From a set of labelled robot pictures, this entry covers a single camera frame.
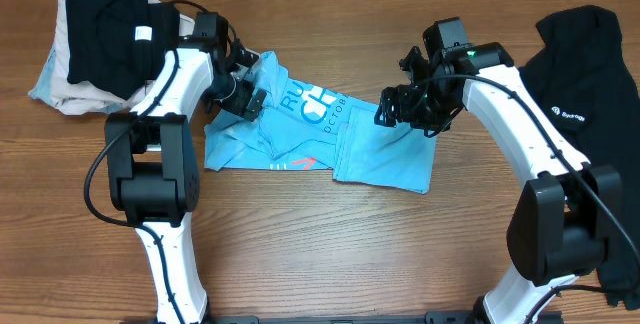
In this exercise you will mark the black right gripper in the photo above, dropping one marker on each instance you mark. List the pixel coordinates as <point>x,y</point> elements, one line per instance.
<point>400,105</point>

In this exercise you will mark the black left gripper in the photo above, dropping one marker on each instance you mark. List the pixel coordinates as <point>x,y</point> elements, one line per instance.
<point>245,100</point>

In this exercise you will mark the folded beige garment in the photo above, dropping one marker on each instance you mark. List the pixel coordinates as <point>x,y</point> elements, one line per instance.
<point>62,89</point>

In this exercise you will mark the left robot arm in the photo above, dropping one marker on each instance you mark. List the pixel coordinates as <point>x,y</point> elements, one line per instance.
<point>151,160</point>

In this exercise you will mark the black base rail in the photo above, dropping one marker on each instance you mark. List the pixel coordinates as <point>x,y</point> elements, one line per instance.
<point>340,319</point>

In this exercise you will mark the light blue printed t-shirt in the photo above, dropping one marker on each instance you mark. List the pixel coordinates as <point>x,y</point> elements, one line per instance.
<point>306,127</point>

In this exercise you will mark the black t-shirt with logo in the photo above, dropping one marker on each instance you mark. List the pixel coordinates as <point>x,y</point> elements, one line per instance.
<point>580,81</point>

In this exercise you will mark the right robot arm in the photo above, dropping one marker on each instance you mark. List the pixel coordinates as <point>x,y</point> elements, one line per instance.
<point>562,227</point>

